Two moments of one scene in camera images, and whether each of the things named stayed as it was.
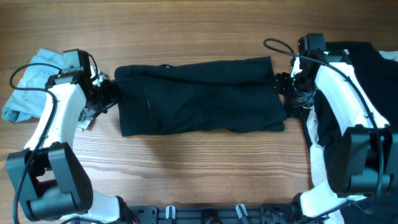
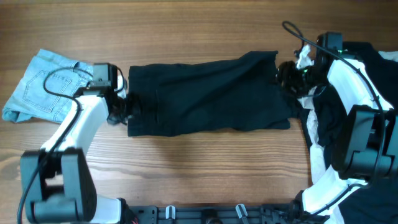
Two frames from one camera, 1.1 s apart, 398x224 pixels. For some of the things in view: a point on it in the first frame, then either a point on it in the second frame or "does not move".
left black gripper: x=113 y=93 to x=115 y=121
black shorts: x=216 y=96 does not move
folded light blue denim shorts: x=40 y=71 does not move
